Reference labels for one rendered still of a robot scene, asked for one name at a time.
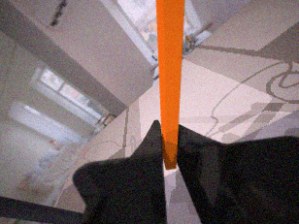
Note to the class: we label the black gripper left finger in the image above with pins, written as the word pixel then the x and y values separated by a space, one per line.
pixel 142 171

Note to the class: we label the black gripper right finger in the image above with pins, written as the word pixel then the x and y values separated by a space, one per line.
pixel 206 165

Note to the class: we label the orange handle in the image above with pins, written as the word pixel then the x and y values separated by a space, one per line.
pixel 170 19

